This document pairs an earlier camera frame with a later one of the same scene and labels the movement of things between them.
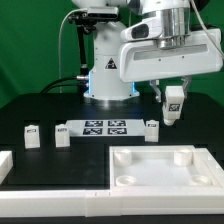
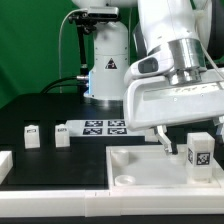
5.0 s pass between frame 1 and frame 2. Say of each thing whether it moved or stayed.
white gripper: moved
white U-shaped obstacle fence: stayed
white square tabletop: stayed
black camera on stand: stayed
